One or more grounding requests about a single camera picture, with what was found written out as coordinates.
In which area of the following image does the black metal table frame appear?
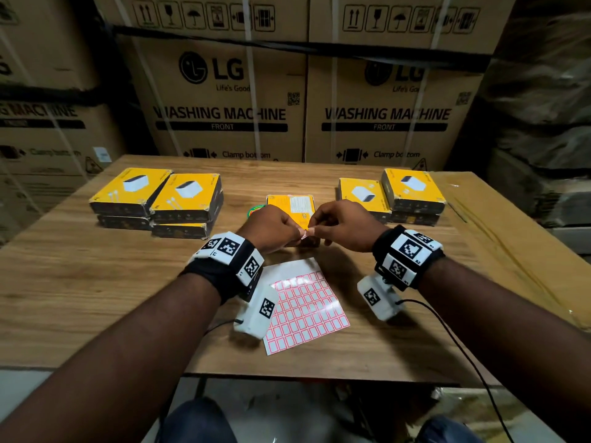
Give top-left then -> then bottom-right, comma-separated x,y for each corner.
156,375 -> 209,443

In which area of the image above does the person's leg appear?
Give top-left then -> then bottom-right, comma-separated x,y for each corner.
159,396 -> 239,443
415,415 -> 486,443

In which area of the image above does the black stretch wrap band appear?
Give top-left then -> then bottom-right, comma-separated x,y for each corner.
0,84 -> 126,106
110,23 -> 493,73

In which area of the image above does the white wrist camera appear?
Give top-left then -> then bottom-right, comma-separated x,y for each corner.
233,283 -> 279,341
356,271 -> 404,322

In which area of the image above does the person's left forearm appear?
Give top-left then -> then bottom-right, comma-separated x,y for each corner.
0,273 -> 222,443

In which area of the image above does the group of yellow boxes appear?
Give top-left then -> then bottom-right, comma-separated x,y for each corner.
89,167 -> 225,241

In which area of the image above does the person's right forearm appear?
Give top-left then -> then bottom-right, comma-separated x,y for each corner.
417,258 -> 591,443

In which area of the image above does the plastic wrapped cardboard stack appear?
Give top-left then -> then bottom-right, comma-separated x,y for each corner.
448,0 -> 591,254

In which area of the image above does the flat brown cardboard sheet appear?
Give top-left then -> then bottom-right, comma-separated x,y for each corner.
432,170 -> 591,330

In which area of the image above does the sheet of red-bordered labels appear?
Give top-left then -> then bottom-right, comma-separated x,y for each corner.
260,257 -> 351,357

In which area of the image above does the stack of large printed cartons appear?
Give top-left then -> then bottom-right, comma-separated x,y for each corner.
0,0 -> 518,245

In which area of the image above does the black wristband with marker tags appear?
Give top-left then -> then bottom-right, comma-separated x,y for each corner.
180,231 -> 265,304
371,224 -> 446,292

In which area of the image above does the person's right hand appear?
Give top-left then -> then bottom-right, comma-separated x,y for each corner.
307,199 -> 390,253

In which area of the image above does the person's right leg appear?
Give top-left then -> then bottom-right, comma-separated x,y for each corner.
415,415 -> 486,443

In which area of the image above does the person's left hand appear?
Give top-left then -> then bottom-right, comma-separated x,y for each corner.
236,205 -> 305,255

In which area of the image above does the person's left leg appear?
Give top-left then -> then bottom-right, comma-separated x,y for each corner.
159,396 -> 239,443

